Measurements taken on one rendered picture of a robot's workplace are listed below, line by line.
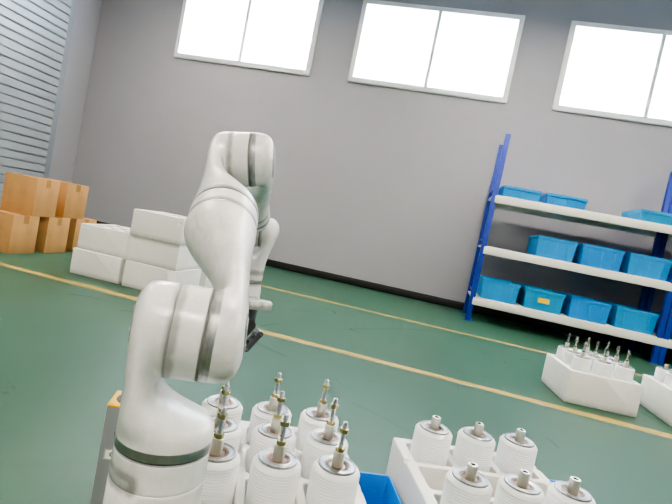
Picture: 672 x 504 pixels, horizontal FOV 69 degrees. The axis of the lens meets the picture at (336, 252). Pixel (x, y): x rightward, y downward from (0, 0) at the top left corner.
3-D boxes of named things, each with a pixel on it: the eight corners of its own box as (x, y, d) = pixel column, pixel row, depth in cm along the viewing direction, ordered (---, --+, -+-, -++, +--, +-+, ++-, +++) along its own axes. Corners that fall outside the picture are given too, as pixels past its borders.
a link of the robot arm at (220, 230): (266, 196, 65) (193, 181, 63) (250, 340, 43) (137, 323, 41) (253, 251, 70) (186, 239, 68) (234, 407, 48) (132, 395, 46)
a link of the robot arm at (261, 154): (277, 195, 105) (237, 193, 105) (275, 122, 80) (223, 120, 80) (276, 234, 102) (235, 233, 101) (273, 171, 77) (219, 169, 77)
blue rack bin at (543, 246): (524, 254, 540) (528, 235, 539) (560, 261, 533) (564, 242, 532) (534, 255, 491) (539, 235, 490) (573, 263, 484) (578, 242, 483)
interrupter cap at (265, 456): (297, 473, 90) (298, 470, 90) (257, 468, 89) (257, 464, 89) (296, 453, 98) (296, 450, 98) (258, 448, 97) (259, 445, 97)
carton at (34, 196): (54, 217, 403) (60, 181, 401) (31, 216, 379) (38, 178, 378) (24, 210, 408) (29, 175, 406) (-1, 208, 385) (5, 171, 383)
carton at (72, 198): (83, 219, 437) (89, 186, 436) (62, 217, 414) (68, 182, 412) (57, 213, 445) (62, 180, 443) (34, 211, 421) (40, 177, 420)
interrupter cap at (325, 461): (348, 482, 91) (349, 478, 91) (312, 467, 93) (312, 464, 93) (360, 465, 98) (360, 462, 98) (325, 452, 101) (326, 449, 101)
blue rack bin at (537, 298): (513, 301, 540) (518, 282, 539) (549, 308, 533) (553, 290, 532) (522, 307, 491) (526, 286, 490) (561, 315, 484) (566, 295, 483)
